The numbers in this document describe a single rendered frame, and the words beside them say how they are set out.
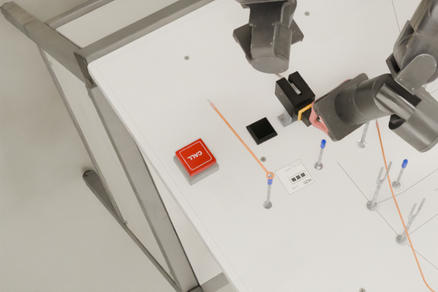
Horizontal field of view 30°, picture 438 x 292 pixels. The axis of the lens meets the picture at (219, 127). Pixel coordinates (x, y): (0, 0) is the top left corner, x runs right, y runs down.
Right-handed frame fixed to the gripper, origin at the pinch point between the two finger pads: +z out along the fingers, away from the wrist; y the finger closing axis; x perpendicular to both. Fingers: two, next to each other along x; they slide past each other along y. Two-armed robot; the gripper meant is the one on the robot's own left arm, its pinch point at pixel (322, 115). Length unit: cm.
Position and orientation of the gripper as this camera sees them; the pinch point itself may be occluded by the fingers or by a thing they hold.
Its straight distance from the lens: 131.1
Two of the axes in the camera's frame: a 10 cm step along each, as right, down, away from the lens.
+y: 7.8, -5.0, 3.8
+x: -5.2, -8.5, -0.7
